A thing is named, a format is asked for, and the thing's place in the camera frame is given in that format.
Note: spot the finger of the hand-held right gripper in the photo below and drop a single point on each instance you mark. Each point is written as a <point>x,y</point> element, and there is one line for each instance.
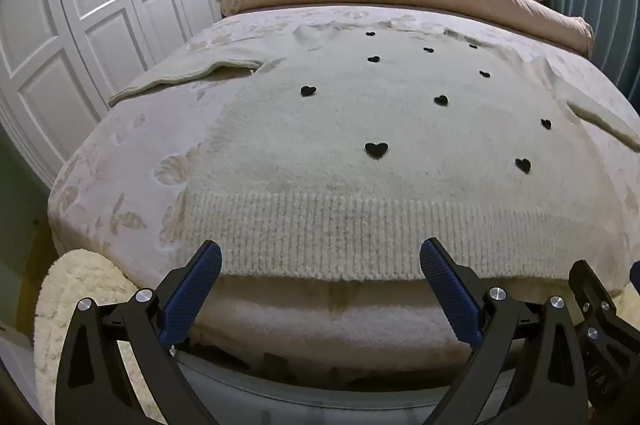
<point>607,355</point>
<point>635,274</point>

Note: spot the fluffy cream rug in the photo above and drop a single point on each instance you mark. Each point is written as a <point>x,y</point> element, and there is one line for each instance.
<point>75,305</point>

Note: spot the floral embossed bedspread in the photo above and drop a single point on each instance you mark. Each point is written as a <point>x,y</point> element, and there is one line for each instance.
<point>125,185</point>

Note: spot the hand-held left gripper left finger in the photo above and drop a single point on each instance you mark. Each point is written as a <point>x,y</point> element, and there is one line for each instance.
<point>192,287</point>

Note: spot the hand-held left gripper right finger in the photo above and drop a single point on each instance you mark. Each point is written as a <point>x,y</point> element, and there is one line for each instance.
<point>447,287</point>

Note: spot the white panelled wardrobe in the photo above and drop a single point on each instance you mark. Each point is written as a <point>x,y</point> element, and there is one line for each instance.
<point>100,15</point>

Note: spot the cream knit sweater black hearts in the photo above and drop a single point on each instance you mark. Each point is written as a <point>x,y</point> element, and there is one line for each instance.
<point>310,185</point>

